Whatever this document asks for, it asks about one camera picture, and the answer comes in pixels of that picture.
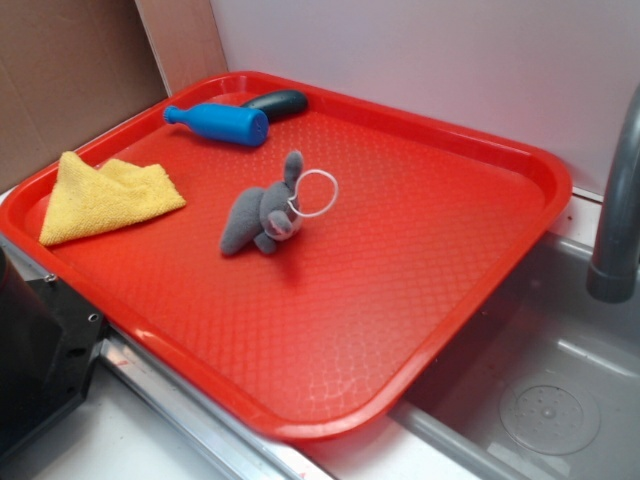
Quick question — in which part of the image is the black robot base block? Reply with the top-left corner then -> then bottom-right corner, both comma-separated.
1,252 -> 105,461

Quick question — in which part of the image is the grey plush animal toy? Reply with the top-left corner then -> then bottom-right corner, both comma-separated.
219,151 -> 304,257

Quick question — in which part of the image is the red plastic tray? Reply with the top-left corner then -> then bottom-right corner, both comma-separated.
1,86 -> 572,442

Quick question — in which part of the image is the dark green oblong object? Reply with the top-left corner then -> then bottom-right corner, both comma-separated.
241,89 -> 308,122

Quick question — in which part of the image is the yellow folded cloth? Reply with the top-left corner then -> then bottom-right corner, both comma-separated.
39,151 -> 186,246

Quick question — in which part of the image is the grey plastic sink basin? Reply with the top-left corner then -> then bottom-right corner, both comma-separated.
391,234 -> 639,479

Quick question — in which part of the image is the round sink drain cover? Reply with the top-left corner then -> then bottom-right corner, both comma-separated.
499,380 -> 600,456

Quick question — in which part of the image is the grey faucet spout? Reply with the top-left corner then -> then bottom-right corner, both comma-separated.
587,91 -> 639,303

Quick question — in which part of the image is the brown cardboard panel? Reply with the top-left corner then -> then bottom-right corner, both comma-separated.
1,1 -> 227,191

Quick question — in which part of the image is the white loop string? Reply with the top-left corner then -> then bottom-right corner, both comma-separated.
287,168 -> 340,219

